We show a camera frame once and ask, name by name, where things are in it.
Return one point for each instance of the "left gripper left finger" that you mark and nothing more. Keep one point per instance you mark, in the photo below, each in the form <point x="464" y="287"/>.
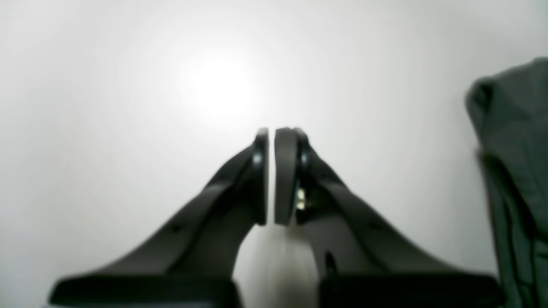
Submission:
<point x="189" y="261"/>

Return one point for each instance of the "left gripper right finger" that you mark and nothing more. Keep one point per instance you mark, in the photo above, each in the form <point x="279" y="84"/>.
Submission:
<point x="361" y="259"/>

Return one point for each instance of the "grey T-shirt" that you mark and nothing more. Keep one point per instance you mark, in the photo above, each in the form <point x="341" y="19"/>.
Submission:
<point x="509" y="114"/>

